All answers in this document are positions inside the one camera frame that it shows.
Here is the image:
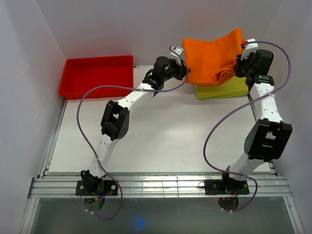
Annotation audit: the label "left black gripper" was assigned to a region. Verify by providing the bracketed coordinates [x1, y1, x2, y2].
[161, 58, 189, 82]

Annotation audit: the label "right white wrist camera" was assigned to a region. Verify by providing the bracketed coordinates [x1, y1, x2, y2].
[241, 39, 258, 60]

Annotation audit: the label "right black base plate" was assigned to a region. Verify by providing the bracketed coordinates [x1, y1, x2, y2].
[204, 179, 250, 195]

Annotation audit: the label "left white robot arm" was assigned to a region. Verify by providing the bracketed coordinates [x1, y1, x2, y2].
[80, 52, 189, 195]

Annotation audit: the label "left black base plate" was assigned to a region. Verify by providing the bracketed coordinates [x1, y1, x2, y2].
[75, 180, 118, 196]

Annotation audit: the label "red plastic tray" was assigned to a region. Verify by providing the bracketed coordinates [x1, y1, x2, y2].
[58, 55, 134, 100]

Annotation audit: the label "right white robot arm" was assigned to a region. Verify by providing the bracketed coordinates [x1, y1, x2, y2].
[220, 49, 293, 194]

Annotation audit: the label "orange trousers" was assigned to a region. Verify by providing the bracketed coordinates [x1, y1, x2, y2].
[182, 28, 244, 86]

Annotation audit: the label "folded yellow trousers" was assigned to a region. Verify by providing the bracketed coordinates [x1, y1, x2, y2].
[195, 77, 249, 99]

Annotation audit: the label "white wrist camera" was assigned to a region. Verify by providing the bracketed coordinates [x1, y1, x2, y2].
[169, 46, 184, 65]
[241, 39, 258, 60]

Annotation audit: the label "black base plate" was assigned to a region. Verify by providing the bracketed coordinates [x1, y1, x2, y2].
[75, 180, 118, 196]
[204, 179, 250, 195]

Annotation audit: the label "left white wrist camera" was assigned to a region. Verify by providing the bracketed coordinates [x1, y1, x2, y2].
[169, 46, 184, 65]

